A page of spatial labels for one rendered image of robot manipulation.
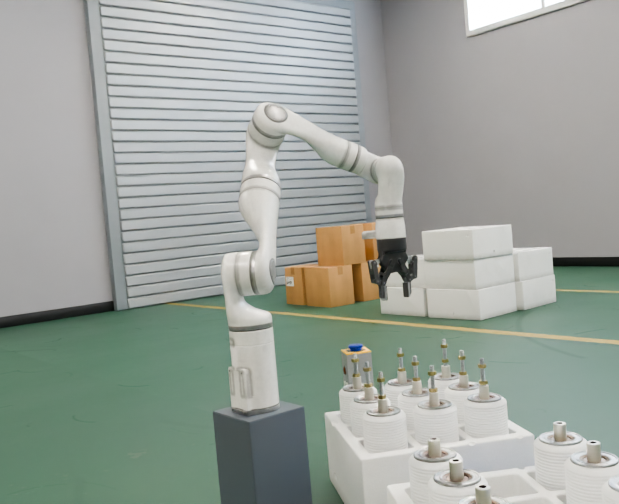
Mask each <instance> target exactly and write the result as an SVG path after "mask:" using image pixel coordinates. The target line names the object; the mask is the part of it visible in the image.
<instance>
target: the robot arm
mask: <svg viewBox="0 0 619 504"><path fill-rule="evenodd" d="M286 134H288V135H292V136H295V137H298V138H300V139H302V140H303V141H305V142H306V143H307V144H308V145H310V146H311V147H312V149H313V150H314V151H315V152H316V153H317V154H318V155H319V156H320V157H321V158H322V159H323V160H324V161H326V162H327V163H329V164H330V165H332V166H335V167H338V168H340V169H343V170H345V171H348V172H352V173H355V174H357V175H358V176H360V177H362V178H364V179H366V180H368V181H370V182H372V183H375V184H378V196H377V197H376V199H375V216H376V225H375V230H372V231H363V232H362V239H373V238H376V242H377V251H378V258H377V259H376V260H368V262H367V263H368V269H369V274H370V280H371V283H373V284H377V285H378V288H379V297H380V298H381V300H382V301H387V300H388V294H387V286H385V285H386V283H387V280H388V277H390V274H391V273H394V272H398V274H399V275H400V276H401V278H402V280H403V281H404V282H402V283H403V296H404V297H410V296H411V295H410V294H411V293H412V290H411V281H412V280H413V279H416V278H417V274H418V257H417V255H409V256H408V255H407V253H406V249H407V242H406V229H405V222H404V217H403V204H402V195H403V187H404V168H403V165H402V163H401V161H400V160H399V159H398V158H397V157H395V156H392V155H388V156H384V157H379V156H376V155H374V154H371V153H369V152H367V150H366V149H365V148H364V147H362V146H360V145H357V144H355V143H352V142H350V141H347V140H344V139H342V138H339V137H337V136H335V135H333V134H330V133H328V132H326V131H325V130H323V129H321V128H319V127H318V126H316V125H314V124H313V123H311V122H309V121H308V120H306V119H304V118H302V117H301V116H299V115H297V114H295V113H294V112H292V111H290V110H288V109H287V108H285V107H283V106H280V105H278V104H275V103H271V102H265V103H262V104H260V105H259V106H258V107H257V108H256V110H255V112H254V114H253V116H252V118H251V121H250V123H249V125H248V127H247V131H246V163H245V167H244V171H243V176H242V181H241V187H240V194H239V202H238V205H239V210H240V213H241V215H242V216H243V218H244V220H245V221H246V222H247V224H248V225H249V226H250V228H251V229H252V230H253V232H254V233H255V235H256V237H257V239H258V241H259V248H258V250H257V251H245V252H233V253H227V254H226V255H225V256H224V257H223V259H222V263H221V278H222V285H223V291H224V298H225V305H226V315H227V320H228V328H229V339H230V350H231V361H232V366H230V367H229V368H228V372H229V384H230V395H231V406H232V412H235V413H239V414H242V415H245V416H251V415H257V414H265V413H269V412H273V411H275V410H277V409H279V407H280V403H279V391H278V380H277V369H276V358H275V346H274V334H273V322H272V316H271V314H270V313H269V312H267V311H264V310H261V309H258V308H255V307H253V306H251V305H249V304H248V303H247V302H246V301H245V299H244V297H243V296H251V295H264V294H268V293H270V292H271V291H272V290H273V288H274V284H275V278H276V233H277V223H278V214H279V206H280V197H281V182H280V179H279V176H278V174H277V173H276V170H275V164H276V158H277V154H278V150H279V148H280V146H281V144H282V142H283V140H284V138H285V136H286ZM406 262H408V268H407V266H406V265H405V264H406ZM378 264H379V265H380V266H381V268H380V271H379V273H378V267H379V265H378ZM384 272H385V273H384Z"/></svg>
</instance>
